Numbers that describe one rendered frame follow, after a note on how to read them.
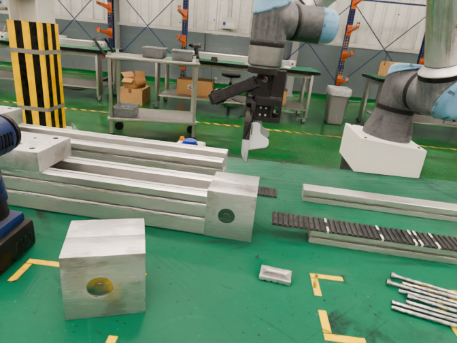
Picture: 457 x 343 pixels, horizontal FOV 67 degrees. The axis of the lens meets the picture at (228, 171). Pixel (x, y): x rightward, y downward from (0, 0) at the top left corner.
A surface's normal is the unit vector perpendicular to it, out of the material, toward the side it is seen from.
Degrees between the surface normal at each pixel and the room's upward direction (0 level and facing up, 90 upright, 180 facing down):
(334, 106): 94
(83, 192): 90
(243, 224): 90
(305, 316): 0
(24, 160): 90
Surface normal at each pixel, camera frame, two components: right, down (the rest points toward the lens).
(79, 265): 0.23, 0.37
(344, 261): 0.09, -0.93
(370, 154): -0.07, 0.36
